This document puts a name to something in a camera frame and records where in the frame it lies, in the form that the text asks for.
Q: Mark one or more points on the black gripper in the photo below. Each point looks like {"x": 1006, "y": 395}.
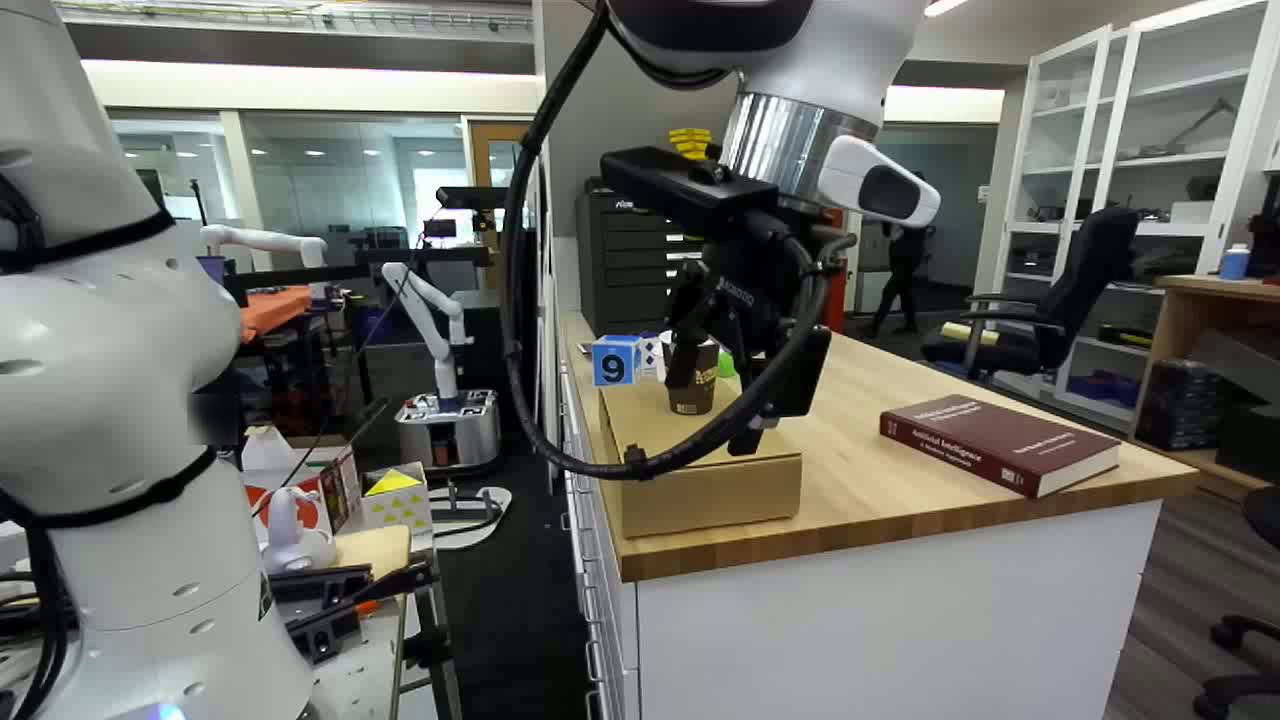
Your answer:
{"x": 773, "y": 273}

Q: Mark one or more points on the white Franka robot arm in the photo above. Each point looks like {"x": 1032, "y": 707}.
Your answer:
{"x": 123, "y": 360}

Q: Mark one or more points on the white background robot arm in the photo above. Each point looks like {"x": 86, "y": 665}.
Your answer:
{"x": 444, "y": 420}

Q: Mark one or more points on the brown paper cup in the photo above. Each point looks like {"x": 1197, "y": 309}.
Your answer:
{"x": 689, "y": 389}

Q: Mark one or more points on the flat cardboard box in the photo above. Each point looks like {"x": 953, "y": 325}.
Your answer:
{"x": 695, "y": 498}

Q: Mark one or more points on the yellow white cube box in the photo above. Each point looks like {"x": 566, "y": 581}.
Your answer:
{"x": 399, "y": 500}

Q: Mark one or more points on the blue cup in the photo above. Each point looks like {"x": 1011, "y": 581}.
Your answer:
{"x": 1235, "y": 263}

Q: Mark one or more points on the blue cube with number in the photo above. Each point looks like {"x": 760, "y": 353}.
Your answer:
{"x": 614, "y": 360}

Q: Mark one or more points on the dark drawer cabinet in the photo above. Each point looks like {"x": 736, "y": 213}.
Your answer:
{"x": 622, "y": 263}

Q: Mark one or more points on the person in dark clothes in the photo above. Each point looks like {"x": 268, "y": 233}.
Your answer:
{"x": 906, "y": 273}

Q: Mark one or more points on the yellow sign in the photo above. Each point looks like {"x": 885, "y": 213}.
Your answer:
{"x": 689, "y": 146}

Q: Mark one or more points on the dark red hardcover book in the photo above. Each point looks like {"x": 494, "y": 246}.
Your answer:
{"x": 1002, "y": 444}

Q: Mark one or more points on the white cabinet with wooden top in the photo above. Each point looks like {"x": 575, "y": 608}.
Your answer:
{"x": 881, "y": 626}

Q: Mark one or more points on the black office chair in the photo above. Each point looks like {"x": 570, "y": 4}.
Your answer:
{"x": 1084, "y": 286}

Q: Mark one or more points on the white open shelving unit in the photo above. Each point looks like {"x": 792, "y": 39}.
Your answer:
{"x": 1135, "y": 123}

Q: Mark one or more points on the wooden desk with shelves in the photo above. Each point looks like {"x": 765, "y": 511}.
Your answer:
{"x": 1203, "y": 321}

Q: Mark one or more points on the workbench with tools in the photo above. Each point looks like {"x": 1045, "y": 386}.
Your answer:
{"x": 383, "y": 641}

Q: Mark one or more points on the white plastic bottle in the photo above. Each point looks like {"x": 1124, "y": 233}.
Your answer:
{"x": 281, "y": 515}

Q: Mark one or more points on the black swivel chair base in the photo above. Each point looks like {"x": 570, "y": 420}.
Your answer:
{"x": 1244, "y": 626}

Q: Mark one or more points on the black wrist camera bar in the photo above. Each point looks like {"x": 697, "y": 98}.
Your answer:
{"x": 681, "y": 183}

